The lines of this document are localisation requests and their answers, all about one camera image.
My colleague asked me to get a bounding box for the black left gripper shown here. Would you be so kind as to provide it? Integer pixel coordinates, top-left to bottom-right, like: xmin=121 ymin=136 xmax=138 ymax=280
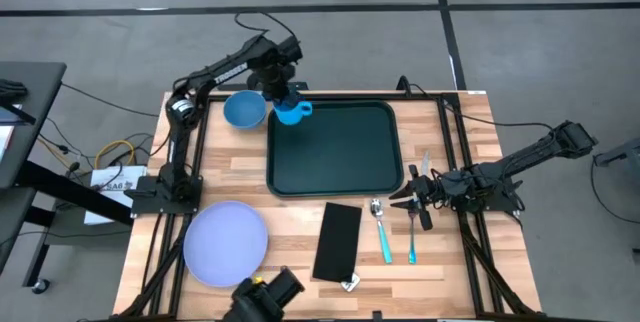
xmin=255 ymin=59 xmax=304 ymax=109

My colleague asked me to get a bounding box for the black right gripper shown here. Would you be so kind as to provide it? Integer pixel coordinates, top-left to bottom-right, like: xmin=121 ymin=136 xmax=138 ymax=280
xmin=388 ymin=163 xmax=451 ymax=232

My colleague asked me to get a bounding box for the blue mug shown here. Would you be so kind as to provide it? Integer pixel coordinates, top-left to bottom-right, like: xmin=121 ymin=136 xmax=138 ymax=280
xmin=273 ymin=99 xmax=314 ymax=127

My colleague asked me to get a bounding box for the spoon with teal handle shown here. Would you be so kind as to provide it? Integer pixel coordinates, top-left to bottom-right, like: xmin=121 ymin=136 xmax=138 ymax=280
xmin=369 ymin=198 xmax=395 ymax=265

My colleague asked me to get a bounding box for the fork with teal handle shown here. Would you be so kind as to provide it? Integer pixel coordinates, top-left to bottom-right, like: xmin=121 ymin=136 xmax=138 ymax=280
xmin=406 ymin=207 xmax=419 ymax=266

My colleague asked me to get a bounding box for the blue bowl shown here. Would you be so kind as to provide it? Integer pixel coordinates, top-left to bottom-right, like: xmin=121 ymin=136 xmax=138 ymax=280
xmin=222 ymin=90 xmax=268 ymax=130

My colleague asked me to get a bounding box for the black napkin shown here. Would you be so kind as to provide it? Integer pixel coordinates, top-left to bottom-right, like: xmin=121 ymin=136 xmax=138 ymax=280
xmin=312 ymin=201 xmax=363 ymax=284

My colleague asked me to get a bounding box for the lavender plate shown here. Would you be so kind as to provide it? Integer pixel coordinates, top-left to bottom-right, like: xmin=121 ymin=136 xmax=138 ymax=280
xmin=182 ymin=200 xmax=270 ymax=289

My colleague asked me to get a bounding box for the dark green tray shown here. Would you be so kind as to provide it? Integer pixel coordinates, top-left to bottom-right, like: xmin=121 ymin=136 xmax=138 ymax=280
xmin=265 ymin=100 xmax=405 ymax=198

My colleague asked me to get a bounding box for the white plastic utensil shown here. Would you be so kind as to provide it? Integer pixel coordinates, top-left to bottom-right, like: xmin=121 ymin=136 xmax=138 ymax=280
xmin=340 ymin=272 xmax=362 ymax=293

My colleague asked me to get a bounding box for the white paper sign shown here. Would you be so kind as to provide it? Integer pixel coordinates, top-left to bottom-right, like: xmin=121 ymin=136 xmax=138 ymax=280
xmin=83 ymin=164 xmax=149 ymax=226

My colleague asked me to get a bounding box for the grey metal stand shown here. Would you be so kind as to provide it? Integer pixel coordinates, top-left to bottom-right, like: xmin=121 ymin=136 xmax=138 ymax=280
xmin=593 ymin=136 xmax=640 ymax=169

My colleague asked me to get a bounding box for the black desk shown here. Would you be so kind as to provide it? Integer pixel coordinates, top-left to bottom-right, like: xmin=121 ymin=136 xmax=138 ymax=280
xmin=0 ymin=60 xmax=135 ymax=288

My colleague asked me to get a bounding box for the caster wheel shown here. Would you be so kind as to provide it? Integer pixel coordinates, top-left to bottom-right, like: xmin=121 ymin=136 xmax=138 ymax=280
xmin=30 ymin=277 xmax=52 ymax=296

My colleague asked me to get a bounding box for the black aluminium table frame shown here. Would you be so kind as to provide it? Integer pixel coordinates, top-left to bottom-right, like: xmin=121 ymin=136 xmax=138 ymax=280
xmin=115 ymin=89 xmax=540 ymax=321

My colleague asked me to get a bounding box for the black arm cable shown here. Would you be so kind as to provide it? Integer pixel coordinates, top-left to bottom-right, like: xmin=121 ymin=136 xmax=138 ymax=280
xmin=397 ymin=75 xmax=557 ymax=131

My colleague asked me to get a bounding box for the table camera with mount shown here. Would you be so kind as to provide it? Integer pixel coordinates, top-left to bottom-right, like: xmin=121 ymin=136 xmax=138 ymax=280
xmin=229 ymin=265 xmax=306 ymax=322

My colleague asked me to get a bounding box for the yellow cable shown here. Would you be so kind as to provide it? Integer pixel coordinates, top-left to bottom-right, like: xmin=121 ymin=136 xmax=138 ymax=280
xmin=92 ymin=138 xmax=137 ymax=170

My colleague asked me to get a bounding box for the thin black cable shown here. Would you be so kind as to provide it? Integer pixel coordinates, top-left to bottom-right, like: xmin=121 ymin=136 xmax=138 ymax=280
xmin=60 ymin=82 xmax=160 ymax=118

